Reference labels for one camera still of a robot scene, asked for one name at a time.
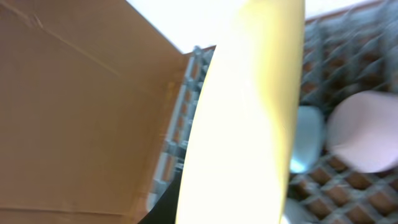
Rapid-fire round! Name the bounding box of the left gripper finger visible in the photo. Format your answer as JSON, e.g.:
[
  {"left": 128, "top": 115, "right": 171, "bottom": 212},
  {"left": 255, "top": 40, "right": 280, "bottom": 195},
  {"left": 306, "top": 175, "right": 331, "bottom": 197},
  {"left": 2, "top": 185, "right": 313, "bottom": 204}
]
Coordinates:
[{"left": 138, "top": 174, "right": 182, "bottom": 224}]

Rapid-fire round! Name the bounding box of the yellow round plate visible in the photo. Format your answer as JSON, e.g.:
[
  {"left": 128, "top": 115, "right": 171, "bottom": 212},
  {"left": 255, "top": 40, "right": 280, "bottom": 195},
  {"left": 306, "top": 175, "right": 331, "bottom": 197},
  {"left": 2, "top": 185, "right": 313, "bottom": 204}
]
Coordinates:
[{"left": 176, "top": 0, "right": 305, "bottom": 224}]

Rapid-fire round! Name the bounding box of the light blue bowl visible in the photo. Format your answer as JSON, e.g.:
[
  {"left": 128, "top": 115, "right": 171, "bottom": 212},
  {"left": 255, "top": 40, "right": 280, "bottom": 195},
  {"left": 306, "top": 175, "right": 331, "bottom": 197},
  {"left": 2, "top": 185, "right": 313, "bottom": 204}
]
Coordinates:
[{"left": 290, "top": 106, "right": 325, "bottom": 174}]

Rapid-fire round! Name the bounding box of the grey dishwasher rack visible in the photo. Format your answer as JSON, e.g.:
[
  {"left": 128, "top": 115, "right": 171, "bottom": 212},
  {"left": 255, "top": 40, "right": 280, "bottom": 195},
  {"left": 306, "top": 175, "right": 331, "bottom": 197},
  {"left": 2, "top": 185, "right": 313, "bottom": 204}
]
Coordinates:
[{"left": 146, "top": 1, "right": 397, "bottom": 223}]

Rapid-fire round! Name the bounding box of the white bowl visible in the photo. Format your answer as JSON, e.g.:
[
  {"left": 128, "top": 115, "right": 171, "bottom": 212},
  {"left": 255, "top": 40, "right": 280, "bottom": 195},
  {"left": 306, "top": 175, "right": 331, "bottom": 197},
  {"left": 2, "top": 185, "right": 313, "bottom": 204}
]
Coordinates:
[{"left": 326, "top": 91, "right": 397, "bottom": 173}]

